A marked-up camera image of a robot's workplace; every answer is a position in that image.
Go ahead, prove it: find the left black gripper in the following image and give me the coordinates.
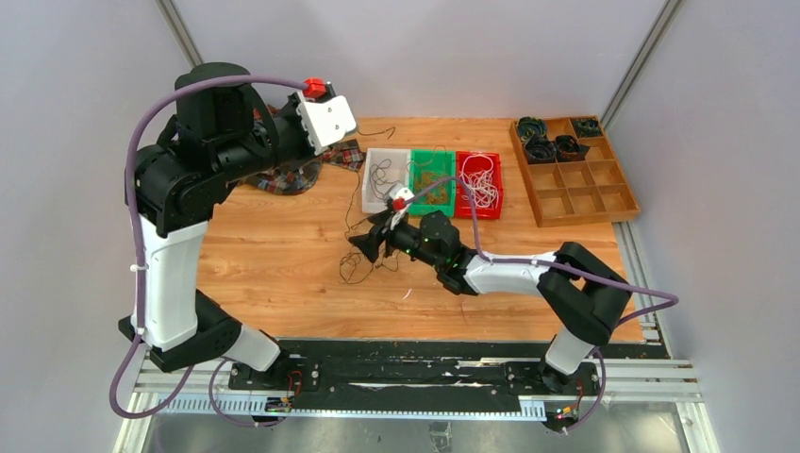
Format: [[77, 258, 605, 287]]
[[217, 90, 334, 183]]

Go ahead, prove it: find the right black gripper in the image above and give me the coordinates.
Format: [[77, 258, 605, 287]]
[[350, 209, 442, 270]]

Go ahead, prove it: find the black cable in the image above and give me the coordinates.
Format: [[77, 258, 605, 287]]
[[338, 125, 414, 286]]

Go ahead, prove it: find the orange cable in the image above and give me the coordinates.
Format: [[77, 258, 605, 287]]
[[408, 146, 455, 208]]

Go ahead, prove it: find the white cable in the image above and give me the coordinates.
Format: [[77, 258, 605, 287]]
[[458, 155, 501, 212]]

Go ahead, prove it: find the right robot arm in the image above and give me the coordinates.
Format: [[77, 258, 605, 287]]
[[348, 210, 632, 394]]

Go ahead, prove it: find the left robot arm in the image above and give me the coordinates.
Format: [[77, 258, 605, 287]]
[[119, 62, 334, 390]]

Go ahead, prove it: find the plaid cloth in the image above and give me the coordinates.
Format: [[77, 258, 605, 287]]
[[239, 139, 366, 196]]

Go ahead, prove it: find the white plastic bin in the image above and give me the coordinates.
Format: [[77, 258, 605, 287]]
[[361, 148, 411, 214]]

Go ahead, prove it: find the green plastic bin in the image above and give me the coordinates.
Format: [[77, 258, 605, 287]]
[[408, 149, 456, 217]]

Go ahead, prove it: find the red plastic bin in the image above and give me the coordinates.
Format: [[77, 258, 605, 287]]
[[454, 151, 505, 222]]

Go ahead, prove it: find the black coiled roll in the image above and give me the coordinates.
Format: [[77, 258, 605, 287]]
[[515, 116, 547, 143], [554, 135, 590, 162], [524, 137, 558, 165], [570, 117, 604, 139]]

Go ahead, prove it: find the wooden compartment tray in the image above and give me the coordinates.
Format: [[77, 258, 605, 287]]
[[509, 115, 641, 227]]

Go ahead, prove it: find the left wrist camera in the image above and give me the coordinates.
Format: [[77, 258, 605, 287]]
[[296, 95, 358, 156]]

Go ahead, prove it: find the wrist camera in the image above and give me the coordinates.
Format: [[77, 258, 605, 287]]
[[296, 95, 358, 156], [383, 182, 414, 230]]

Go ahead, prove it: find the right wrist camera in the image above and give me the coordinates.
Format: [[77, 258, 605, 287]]
[[383, 182, 414, 230]]

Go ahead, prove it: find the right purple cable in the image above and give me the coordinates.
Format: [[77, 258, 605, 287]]
[[406, 175, 680, 432]]

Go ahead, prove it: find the purple cable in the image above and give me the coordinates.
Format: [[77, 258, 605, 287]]
[[108, 75, 326, 429], [406, 175, 680, 432]]

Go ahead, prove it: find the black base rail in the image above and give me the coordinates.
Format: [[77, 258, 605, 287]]
[[208, 339, 701, 431]]

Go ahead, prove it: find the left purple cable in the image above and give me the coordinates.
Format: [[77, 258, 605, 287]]
[[108, 75, 326, 429]]

